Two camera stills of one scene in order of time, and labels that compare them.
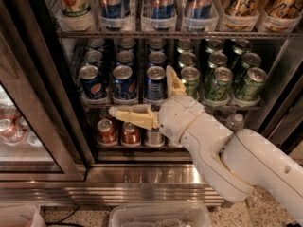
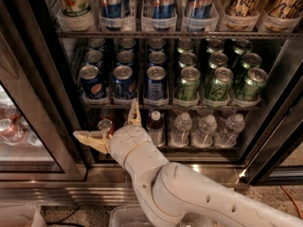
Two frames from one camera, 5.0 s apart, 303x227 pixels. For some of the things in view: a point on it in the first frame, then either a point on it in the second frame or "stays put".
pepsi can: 124,85 stays put
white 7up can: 74,0 stays put
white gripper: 177,116 -> 130,141
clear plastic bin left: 21,215 stays put
